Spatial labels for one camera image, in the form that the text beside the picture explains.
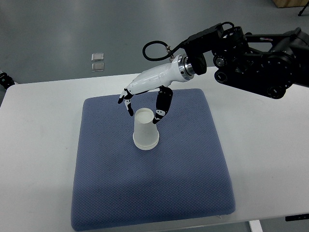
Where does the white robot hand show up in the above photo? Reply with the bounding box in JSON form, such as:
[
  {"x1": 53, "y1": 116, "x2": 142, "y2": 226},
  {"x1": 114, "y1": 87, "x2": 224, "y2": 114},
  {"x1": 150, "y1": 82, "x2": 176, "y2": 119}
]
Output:
[{"x1": 118, "y1": 55, "x2": 195, "y2": 124}]

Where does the white paper cup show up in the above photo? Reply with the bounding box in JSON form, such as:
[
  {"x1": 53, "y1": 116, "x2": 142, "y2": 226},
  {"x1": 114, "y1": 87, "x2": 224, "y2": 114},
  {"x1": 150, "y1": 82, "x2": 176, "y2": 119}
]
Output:
[
  {"x1": 134, "y1": 141, "x2": 158, "y2": 150},
  {"x1": 133, "y1": 108, "x2": 159, "y2": 145}
]

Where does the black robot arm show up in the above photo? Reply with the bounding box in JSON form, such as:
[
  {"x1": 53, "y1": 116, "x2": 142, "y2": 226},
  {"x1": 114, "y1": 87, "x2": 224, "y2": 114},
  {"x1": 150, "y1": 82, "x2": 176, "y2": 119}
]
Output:
[{"x1": 118, "y1": 24, "x2": 309, "y2": 123}]

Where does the white paper cup on mat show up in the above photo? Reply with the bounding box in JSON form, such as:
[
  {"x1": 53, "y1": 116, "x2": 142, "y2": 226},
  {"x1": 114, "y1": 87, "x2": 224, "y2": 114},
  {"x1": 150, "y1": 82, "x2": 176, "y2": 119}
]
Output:
[{"x1": 134, "y1": 141, "x2": 158, "y2": 150}]

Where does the upper silver floor plate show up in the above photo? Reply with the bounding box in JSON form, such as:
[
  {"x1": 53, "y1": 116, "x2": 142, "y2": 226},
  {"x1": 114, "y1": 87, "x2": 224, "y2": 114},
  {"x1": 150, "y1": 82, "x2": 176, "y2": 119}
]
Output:
[{"x1": 91, "y1": 52, "x2": 104, "y2": 61}]

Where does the blue textured cushion mat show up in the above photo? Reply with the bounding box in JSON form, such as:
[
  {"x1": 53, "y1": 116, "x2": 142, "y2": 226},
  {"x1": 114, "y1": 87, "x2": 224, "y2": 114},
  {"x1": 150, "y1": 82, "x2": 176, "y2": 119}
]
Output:
[{"x1": 71, "y1": 88, "x2": 235, "y2": 231}]

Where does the black device at left edge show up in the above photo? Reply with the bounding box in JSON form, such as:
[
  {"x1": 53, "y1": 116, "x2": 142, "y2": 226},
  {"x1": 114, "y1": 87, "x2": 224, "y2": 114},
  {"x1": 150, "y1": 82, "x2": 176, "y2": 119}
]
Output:
[{"x1": 0, "y1": 71, "x2": 15, "y2": 90}]

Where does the wooden box corner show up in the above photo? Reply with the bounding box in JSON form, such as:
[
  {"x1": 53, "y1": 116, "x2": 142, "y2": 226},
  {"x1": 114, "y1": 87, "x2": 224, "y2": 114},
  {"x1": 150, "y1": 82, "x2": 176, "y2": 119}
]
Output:
[{"x1": 272, "y1": 0, "x2": 308, "y2": 8}]

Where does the white table leg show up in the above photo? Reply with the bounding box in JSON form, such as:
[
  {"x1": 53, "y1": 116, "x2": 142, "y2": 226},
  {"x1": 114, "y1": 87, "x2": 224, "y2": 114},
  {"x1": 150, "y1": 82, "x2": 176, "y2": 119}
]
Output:
[{"x1": 249, "y1": 220, "x2": 263, "y2": 232}]

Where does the black tripod leg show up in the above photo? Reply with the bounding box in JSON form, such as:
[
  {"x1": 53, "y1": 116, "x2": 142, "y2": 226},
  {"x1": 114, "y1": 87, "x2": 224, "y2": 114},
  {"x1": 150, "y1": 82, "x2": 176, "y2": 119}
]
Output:
[{"x1": 298, "y1": 2, "x2": 309, "y2": 16}]

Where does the black table control panel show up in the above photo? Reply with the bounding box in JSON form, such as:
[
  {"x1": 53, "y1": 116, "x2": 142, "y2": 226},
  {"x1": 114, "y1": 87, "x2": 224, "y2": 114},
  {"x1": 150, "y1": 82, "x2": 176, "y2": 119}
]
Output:
[{"x1": 285, "y1": 213, "x2": 309, "y2": 222}]

